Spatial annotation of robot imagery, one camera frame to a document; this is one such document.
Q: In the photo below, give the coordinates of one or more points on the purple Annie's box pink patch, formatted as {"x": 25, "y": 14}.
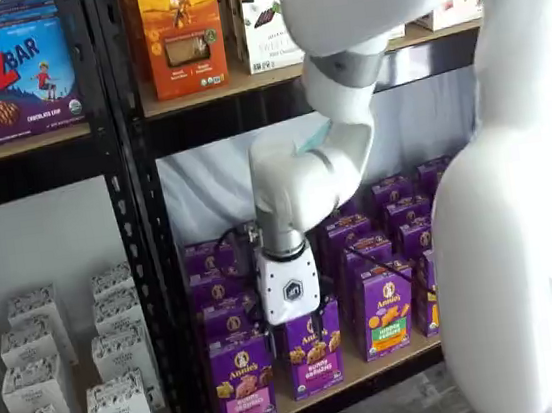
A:
{"x": 243, "y": 387}

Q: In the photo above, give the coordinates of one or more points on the blue Zbar box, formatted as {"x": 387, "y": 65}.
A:
{"x": 10, "y": 12}
{"x": 14, "y": 87}

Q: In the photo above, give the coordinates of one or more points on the pretzel crackers cheddar box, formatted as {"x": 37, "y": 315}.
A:
{"x": 439, "y": 15}

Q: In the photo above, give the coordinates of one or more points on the purple Annie's box green patch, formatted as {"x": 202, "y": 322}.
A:
{"x": 390, "y": 313}

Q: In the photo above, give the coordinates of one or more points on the black metal shelf rack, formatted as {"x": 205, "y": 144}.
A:
{"x": 26, "y": 184}
{"x": 196, "y": 133}

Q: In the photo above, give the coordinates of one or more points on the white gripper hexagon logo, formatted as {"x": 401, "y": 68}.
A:
{"x": 288, "y": 285}

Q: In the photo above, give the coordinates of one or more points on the orange Revival snack box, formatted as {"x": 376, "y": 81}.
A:
{"x": 181, "y": 27}

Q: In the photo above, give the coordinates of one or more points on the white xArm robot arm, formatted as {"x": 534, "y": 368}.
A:
{"x": 505, "y": 188}

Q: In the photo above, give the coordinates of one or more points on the purple Annie's box orange patch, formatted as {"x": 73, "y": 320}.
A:
{"x": 427, "y": 309}

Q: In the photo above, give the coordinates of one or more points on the white Simple Mills cookie box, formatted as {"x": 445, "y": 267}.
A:
{"x": 261, "y": 42}

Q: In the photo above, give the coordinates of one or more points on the purple Annie's snack box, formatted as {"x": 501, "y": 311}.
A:
{"x": 349, "y": 228}
{"x": 230, "y": 323}
{"x": 367, "y": 248}
{"x": 207, "y": 260}
{"x": 218, "y": 291}
{"x": 411, "y": 242}
{"x": 405, "y": 213}
{"x": 433, "y": 172}
{"x": 390, "y": 192}

